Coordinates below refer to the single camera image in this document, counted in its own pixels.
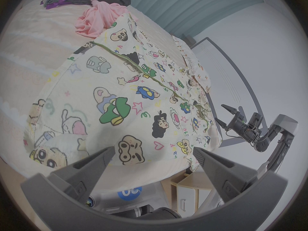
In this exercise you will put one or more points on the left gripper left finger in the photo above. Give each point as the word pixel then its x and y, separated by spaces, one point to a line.
pixel 81 177

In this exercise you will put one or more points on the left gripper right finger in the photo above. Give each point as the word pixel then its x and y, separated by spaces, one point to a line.
pixel 228 179

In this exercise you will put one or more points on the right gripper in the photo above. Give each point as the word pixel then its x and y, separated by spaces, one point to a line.
pixel 238 126

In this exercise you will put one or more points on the white printed pyjama top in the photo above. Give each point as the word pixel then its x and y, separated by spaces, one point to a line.
pixel 108 92

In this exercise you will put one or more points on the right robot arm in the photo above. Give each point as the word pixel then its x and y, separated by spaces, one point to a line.
pixel 261 143

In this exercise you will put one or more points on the bed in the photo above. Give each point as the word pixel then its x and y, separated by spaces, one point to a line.
pixel 36 44

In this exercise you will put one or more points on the pale wooden cabinet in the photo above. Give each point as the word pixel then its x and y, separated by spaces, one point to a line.
pixel 190 196

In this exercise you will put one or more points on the white printed pillow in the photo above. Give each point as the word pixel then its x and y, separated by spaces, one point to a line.
pixel 200 74

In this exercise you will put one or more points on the grey bedside table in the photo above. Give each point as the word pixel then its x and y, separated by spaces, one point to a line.
pixel 189 40

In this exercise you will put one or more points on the blue-green curtain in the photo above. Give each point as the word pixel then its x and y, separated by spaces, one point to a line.
pixel 180 6

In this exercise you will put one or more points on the pink garment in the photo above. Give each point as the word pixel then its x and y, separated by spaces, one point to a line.
pixel 101 15

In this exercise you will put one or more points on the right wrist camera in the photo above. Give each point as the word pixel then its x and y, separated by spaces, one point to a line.
pixel 241 113

